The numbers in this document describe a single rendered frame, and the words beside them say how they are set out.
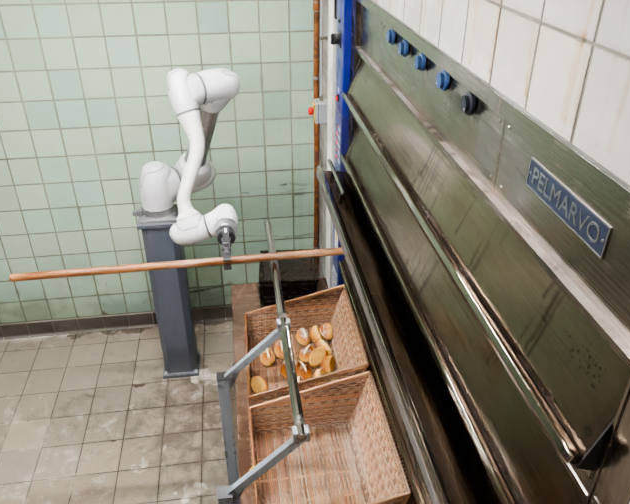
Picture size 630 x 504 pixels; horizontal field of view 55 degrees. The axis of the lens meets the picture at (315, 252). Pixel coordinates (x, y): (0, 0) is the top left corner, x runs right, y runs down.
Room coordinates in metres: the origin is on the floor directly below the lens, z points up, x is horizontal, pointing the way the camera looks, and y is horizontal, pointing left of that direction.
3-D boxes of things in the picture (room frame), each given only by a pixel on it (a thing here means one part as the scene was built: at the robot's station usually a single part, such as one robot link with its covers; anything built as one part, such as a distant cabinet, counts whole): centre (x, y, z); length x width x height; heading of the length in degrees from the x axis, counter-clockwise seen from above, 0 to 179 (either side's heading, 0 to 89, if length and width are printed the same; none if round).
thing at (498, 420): (1.48, -0.28, 1.54); 1.79 x 0.11 x 0.19; 8
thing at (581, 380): (1.48, -0.28, 1.80); 1.79 x 0.11 x 0.19; 8
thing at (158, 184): (2.72, 0.78, 1.17); 0.18 x 0.16 x 0.22; 130
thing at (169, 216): (2.71, 0.80, 1.03); 0.22 x 0.18 x 0.06; 97
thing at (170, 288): (2.71, 0.78, 0.50); 0.21 x 0.21 x 1.00; 7
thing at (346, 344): (2.01, 0.06, 0.72); 0.56 x 0.49 x 0.28; 7
